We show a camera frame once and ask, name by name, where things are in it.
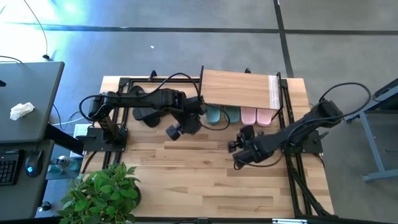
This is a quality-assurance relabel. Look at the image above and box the black aluminium table frame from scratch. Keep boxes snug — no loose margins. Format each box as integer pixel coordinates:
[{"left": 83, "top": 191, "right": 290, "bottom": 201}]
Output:
[{"left": 81, "top": 76, "right": 398, "bottom": 224}]

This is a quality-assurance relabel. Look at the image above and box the pink rubber slide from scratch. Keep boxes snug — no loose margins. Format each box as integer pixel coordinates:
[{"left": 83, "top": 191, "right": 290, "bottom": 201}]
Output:
[
  {"left": 240, "top": 106, "right": 258, "bottom": 126},
  {"left": 256, "top": 107, "right": 275, "bottom": 128}
]

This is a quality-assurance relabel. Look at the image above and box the silver metal bracket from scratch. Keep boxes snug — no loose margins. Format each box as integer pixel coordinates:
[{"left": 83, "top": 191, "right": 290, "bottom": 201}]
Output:
[{"left": 272, "top": 218, "right": 308, "bottom": 224}]

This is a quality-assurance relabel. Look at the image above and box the black keyboard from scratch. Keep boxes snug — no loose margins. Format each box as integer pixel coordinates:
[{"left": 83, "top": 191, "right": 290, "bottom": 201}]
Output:
[{"left": 0, "top": 149, "right": 20, "bottom": 187}]

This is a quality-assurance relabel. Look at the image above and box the green rubber slide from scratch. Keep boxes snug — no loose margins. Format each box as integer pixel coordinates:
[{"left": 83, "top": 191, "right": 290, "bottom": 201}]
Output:
[
  {"left": 205, "top": 105, "right": 221, "bottom": 126},
  {"left": 223, "top": 105, "right": 241, "bottom": 125}
]

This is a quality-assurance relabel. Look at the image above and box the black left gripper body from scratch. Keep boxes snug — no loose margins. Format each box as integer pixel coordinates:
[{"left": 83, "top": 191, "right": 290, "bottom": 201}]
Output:
[{"left": 166, "top": 96, "right": 206, "bottom": 141}]

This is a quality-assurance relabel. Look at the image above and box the crumpled white tissue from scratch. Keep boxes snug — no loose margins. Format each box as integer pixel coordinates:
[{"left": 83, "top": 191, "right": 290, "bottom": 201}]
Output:
[{"left": 9, "top": 101, "right": 36, "bottom": 121}]

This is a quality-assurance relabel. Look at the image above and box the green potted plant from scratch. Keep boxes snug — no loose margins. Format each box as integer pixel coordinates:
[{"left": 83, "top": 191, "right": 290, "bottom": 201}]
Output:
[{"left": 57, "top": 162, "right": 142, "bottom": 224}]

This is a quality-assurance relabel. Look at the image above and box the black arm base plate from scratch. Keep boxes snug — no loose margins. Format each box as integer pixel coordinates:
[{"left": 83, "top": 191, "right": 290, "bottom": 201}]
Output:
[
  {"left": 82, "top": 126, "right": 129, "bottom": 153},
  {"left": 279, "top": 129, "right": 324, "bottom": 155}
]

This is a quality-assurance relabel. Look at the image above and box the white cable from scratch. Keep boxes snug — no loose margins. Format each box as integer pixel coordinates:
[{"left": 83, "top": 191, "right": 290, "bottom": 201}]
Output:
[{"left": 52, "top": 115, "right": 87, "bottom": 127}]

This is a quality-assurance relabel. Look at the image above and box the left arm's black cable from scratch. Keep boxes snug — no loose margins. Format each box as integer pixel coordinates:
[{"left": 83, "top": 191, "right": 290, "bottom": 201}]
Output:
[{"left": 139, "top": 72, "right": 231, "bottom": 131}]

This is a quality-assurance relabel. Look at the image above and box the right arm's black cable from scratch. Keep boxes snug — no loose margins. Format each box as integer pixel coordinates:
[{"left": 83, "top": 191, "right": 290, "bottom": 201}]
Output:
[{"left": 317, "top": 82, "right": 373, "bottom": 123}]

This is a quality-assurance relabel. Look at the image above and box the black desk foot bar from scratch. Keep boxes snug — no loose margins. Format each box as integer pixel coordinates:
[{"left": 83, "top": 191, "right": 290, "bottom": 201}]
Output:
[{"left": 45, "top": 123, "right": 85, "bottom": 156}]

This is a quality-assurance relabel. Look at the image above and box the arm's black cable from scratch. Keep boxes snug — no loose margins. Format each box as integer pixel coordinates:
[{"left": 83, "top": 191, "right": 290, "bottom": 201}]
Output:
[
  {"left": 139, "top": 72, "right": 231, "bottom": 131},
  {"left": 317, "top": 82, "right": 373, "bottom": 123}
]

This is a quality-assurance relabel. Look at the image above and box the thin black floor cable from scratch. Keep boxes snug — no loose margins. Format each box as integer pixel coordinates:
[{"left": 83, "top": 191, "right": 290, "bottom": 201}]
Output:
[{"left": 22, "top": 0, "right": 51, "bottom": 61}]

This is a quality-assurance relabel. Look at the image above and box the teal water bottle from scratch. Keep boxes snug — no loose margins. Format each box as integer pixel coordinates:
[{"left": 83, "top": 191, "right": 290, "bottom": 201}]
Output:
[{"left": 47, "top": 154, "right": 82, "bottom": 175}]

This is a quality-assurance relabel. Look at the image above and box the black computer mouse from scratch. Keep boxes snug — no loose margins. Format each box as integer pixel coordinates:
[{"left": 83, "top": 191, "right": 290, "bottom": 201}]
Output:
[{"left": 24, "top": 148, "right": 44, "bottom": 179}]

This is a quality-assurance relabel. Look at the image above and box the grey metal table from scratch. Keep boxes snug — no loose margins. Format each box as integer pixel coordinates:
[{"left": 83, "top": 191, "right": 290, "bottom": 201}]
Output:
[{"left": 343, "top": 77, "right": 398, "bottom": 183}]

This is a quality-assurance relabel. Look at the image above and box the wooden shelf black metal frame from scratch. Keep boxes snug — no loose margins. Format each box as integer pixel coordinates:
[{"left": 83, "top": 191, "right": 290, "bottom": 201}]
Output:
[{"left": 198, "top": 64, "right": 285, "bottom": 123}]

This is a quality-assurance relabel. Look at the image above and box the white box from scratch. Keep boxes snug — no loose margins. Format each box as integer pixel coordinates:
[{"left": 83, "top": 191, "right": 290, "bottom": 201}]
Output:
[{"left": 73, "top": 123, "right": 93, "bottom": 139}]

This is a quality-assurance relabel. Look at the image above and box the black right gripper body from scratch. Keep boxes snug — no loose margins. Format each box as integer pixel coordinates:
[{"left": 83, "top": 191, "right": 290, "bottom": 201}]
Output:
[{"left": 228, "top": 124, "right": 265, "bottom": 153}]

